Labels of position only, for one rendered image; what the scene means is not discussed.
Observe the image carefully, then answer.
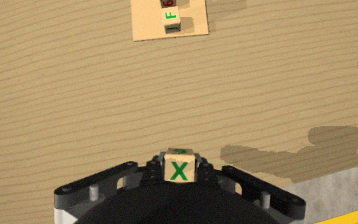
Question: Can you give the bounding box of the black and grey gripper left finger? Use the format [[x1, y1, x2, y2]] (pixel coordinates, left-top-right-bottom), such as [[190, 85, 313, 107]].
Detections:
[[54, 151, 166, 224]]

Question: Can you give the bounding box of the wooden letter block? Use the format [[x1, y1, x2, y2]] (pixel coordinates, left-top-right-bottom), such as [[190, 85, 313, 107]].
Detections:
[[161, 6, 181, 34], [159, 0, 176, 9], [164, 148, 195, 182]]

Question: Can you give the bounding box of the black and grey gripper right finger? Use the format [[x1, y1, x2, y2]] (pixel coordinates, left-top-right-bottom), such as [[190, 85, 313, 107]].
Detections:
[[194, 153, 306, 224]]

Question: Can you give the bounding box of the tan square mat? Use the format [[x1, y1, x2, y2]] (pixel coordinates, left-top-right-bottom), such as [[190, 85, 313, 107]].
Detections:
[[131, 0, 208, 42]]

